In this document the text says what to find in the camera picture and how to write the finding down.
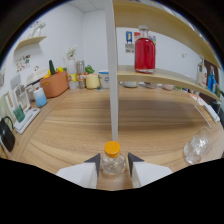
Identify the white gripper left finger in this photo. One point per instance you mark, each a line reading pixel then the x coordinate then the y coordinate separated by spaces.
pixel 83 173

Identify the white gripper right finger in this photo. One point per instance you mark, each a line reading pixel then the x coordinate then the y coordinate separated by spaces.
pixel 146 173

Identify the small clear bottle orange cap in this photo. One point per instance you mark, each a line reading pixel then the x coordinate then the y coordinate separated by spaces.
pixel 113 163

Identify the white and blue cup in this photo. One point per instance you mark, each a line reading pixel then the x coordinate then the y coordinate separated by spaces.
pixel 40 98

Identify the small green cup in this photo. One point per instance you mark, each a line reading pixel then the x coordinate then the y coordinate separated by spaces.
pixel 19 113

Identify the clear glass with ice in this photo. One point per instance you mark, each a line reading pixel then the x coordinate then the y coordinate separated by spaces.
pixel 196 146

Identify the white kitchen scale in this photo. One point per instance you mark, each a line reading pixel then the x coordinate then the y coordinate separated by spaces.
pixel 27 120

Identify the black kettle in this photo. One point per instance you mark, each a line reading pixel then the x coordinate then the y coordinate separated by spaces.
pixel 6 135

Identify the white bowl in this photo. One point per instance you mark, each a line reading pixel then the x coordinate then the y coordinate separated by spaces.
pixel 130 84
pixel 150 85

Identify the yellow mug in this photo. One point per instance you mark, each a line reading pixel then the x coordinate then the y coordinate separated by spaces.
pixel 92 81

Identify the orange storage basket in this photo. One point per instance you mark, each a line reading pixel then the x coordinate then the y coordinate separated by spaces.
pixel 55 85

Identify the two-tier wooden shelf rack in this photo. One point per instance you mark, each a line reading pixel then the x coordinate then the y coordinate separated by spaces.
pixel 112 83

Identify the white mug blue rim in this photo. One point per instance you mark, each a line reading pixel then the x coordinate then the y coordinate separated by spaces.
pixel 104 80

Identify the green potted plant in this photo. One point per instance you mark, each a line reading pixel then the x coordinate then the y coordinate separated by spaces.
pixel 89 69

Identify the yellow toy vegetable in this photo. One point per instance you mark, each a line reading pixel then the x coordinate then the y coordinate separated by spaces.
pixel 60 69

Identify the white kitchen appliance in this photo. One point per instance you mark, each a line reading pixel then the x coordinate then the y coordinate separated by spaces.
pixel 35 77

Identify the white vase with flowers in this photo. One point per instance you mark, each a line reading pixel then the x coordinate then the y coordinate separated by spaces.
pixel 70 65

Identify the green toy cucumber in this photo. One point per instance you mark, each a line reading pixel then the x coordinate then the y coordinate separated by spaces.
pixel 52 67

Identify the clear bottle red label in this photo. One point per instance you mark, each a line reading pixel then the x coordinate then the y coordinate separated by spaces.
pixel 201 76

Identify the red liquid glass bottle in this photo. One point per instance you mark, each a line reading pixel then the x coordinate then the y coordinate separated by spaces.
pixel 145 53

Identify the blue wall poster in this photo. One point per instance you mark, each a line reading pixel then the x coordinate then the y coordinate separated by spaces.
pixel 129 36

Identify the red wall poster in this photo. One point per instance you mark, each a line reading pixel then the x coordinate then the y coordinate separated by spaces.
pixel 136 34

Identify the wooden wall shelf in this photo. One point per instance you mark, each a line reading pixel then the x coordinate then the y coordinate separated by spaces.
pixel 31 40

